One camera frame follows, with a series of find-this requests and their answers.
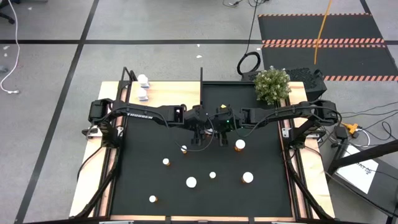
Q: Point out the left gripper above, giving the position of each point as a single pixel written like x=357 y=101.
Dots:
x=196 y=118

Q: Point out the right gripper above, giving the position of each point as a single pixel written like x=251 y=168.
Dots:
x=230 y=119

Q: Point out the small amber pill bottle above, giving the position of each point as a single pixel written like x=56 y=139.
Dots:
x=166 y=161
x=183 y=149
x=212 y=174
x=152 y=198

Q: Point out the white medicine bottle blue label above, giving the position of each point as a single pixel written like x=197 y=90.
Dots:
x=142 y=93
x=143 y=79

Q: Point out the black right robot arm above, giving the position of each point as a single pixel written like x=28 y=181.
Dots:
x=280 y=112

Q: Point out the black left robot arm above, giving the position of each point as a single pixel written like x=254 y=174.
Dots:
x=140 y=113

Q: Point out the light wooden shelf board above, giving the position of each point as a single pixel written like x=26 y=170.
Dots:
x=174 y=93

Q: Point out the green potted plant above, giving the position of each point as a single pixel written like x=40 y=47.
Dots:
x=272 y=85

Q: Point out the black perforated computer case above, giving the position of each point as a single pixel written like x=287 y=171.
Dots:
x=306 y=77

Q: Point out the black power brick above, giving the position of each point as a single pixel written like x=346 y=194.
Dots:
x=341 y=132

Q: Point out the black hazard-striped floor mat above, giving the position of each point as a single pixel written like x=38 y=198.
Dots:
x=311 y=28

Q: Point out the white paper sign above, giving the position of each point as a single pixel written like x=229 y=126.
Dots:
x=357 y=171

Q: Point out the black equipment cart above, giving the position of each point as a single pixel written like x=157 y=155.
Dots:
x=382 y=186

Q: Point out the black office chair base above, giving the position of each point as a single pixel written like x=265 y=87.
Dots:
x=6 y=17

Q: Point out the black aluminium table frame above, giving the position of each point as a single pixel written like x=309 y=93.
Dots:
x=236 y=83

